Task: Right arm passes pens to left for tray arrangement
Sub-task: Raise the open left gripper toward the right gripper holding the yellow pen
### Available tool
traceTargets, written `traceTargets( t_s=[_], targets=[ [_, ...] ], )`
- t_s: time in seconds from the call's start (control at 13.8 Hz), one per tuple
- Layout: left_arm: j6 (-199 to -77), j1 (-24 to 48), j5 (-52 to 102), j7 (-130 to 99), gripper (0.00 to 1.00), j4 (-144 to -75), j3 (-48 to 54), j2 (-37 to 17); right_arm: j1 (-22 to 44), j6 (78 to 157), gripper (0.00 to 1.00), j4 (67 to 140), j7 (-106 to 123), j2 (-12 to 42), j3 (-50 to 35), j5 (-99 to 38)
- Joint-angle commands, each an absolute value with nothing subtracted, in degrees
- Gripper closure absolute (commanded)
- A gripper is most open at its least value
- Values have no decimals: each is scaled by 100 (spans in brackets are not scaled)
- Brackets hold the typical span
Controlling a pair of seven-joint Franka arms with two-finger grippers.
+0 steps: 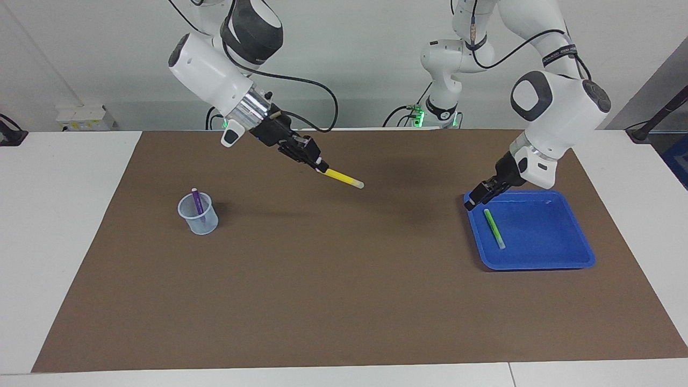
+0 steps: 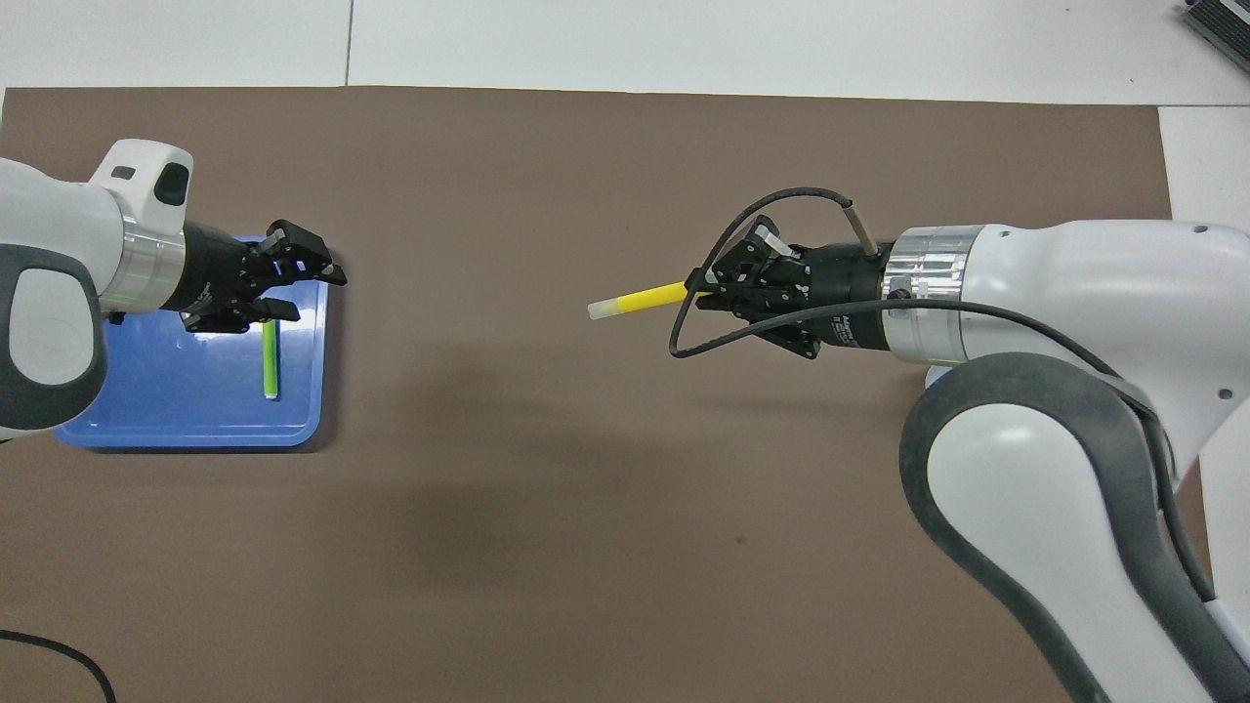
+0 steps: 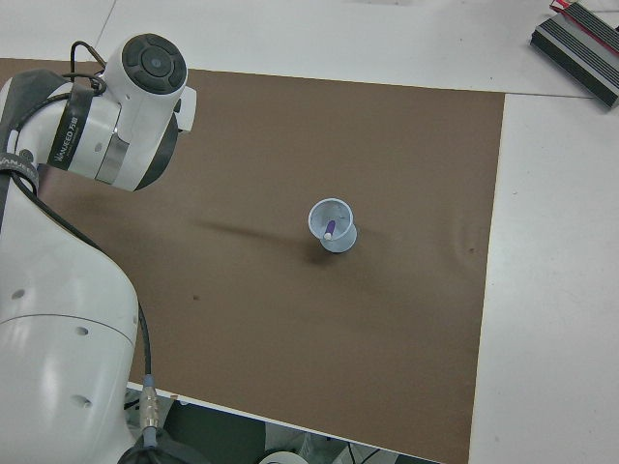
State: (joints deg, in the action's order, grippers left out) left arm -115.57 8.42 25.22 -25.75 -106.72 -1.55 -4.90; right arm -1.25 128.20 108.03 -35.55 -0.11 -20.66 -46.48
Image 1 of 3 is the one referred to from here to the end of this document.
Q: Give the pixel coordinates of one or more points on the blue crate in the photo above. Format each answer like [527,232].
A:
[678,161]

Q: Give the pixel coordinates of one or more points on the yellow highlighter pen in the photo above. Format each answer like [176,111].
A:
[344,178]

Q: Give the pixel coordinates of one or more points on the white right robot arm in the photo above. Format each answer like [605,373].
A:
[209,75]

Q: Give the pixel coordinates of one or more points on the translucent plastic cup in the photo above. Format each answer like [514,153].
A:
[207,226]

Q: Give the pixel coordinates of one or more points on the black stand pole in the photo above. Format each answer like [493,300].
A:
[653,121]

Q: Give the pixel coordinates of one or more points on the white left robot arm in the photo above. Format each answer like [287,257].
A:
[559,118]

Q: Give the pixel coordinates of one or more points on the brown paper table mat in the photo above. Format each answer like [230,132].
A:
[344,279]

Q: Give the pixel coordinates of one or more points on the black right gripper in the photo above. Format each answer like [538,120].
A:
[277,131]

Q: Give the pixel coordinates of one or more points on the black clamp mount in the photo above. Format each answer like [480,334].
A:
[11,137]

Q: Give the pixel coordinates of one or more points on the purple highlighter pen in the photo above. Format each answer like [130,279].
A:
[198,204]

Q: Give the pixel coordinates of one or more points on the white wall socket box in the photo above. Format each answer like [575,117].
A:
[80,115]

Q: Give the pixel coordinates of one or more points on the green highlighter pen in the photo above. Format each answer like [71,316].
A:
[493,228]

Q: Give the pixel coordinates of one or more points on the blue plastic tray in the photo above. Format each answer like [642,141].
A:
[543,231]

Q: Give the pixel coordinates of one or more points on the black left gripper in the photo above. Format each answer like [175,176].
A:
[509,174]

